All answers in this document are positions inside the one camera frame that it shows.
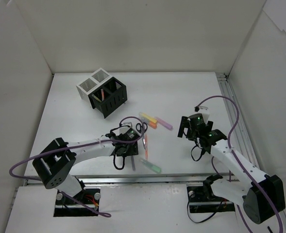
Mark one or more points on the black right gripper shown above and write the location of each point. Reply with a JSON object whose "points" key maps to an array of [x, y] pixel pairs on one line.
{"points": [[185, 127]]}

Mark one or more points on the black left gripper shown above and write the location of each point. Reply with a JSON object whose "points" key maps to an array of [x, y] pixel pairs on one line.
{"points": [[129, 149]]}

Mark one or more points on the purple gel pen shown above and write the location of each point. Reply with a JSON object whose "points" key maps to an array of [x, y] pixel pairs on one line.
{"points": [[133, 163]]}

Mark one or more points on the orange gel pen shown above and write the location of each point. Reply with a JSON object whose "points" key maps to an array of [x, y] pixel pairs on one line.
{"points": [[102, 94]]}

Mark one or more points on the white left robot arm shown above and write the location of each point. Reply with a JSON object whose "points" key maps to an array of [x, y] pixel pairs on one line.
{"points": [[54, 169]]}

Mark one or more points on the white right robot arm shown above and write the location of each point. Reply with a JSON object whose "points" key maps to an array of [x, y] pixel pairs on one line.
{"points": [[261, 195]]}

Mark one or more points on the purple highlighter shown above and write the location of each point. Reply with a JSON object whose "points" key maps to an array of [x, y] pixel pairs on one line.
{"points": [[164, 123]]}

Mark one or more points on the red-orange gel pen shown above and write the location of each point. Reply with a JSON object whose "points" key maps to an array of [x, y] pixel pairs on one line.
{"points": [[146, 146]]}

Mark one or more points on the orange highlighter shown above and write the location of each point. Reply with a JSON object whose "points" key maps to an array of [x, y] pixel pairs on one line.
{"points": [[150, 123]]}

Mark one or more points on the green highlighter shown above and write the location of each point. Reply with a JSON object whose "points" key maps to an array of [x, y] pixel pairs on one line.
{"points": [[150, 166]]}

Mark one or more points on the yellow highlighter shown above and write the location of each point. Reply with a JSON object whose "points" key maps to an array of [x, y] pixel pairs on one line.
{"points": [[151, 119]]}

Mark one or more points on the black mesh double container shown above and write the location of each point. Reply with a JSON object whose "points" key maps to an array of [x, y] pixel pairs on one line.
{"points": [[115, 95]]}

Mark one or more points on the white mesh double container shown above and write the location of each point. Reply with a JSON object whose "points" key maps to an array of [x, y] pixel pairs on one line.
{"points": [[92, 82]]}

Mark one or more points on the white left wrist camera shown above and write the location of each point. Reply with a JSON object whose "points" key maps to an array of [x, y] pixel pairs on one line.
{"points": [[126, 125]]}

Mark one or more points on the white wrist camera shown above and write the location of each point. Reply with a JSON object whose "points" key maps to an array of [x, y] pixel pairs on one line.
{"points": [[126, 125], [204, 111]]}

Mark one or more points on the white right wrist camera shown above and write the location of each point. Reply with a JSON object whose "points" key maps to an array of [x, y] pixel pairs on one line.
{"points": [[204, 111]]}

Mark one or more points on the black handled scissors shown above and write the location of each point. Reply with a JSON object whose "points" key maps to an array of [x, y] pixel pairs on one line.
{"points": [[140, 128]]}

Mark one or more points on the aluminium side rail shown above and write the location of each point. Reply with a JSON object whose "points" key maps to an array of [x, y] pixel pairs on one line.
{"points": [[241, 140]]}

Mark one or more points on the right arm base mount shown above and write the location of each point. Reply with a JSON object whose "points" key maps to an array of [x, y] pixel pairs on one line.
{"points": [[199, 203]]}

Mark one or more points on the aluminium front rail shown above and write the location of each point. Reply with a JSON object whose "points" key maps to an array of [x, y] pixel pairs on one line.
{"points": [[149, 178]]}

